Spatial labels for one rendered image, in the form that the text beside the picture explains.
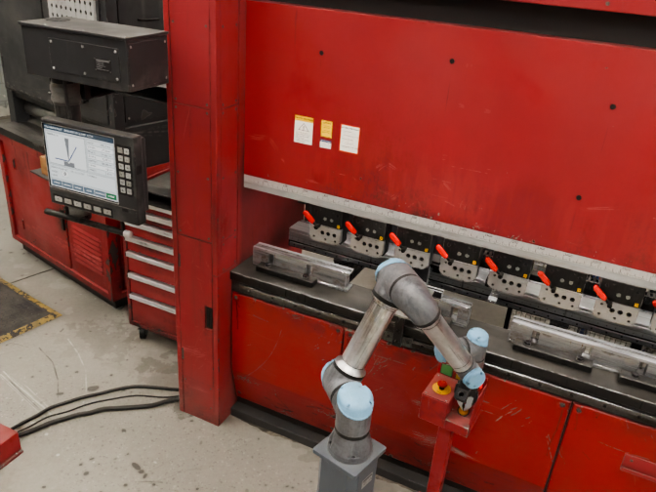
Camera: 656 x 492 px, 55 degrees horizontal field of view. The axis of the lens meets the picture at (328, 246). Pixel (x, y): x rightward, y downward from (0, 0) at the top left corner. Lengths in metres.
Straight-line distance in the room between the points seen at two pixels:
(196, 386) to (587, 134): 2.18
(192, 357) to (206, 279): 0.48
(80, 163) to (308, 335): 1.22
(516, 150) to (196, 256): 1.46
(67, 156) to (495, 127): 1.64
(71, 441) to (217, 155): 1.63
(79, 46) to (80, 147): 0.38
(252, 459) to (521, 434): 1.29
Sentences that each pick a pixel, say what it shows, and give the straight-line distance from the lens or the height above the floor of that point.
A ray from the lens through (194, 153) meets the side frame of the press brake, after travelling 2.73.
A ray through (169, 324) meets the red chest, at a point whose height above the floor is 0.22.
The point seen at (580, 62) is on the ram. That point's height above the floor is 2.00.
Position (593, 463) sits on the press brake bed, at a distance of 2.82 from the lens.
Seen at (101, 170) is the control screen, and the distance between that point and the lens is 2.59.
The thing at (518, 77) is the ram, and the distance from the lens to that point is 2.34.
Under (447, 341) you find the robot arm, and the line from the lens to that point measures 2.04.
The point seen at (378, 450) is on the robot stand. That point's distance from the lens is 2.22.
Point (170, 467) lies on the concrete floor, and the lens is 3.24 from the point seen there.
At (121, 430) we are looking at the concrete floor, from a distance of 3.46.
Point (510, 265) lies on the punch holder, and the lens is 2.53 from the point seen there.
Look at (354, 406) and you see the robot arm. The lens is 2.03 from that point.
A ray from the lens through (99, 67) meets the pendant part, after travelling 2.49.
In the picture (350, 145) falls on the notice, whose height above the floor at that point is 1.56.
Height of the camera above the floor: 2.30
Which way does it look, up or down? 26 degrees down
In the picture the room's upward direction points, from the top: 5 degrees clockwise
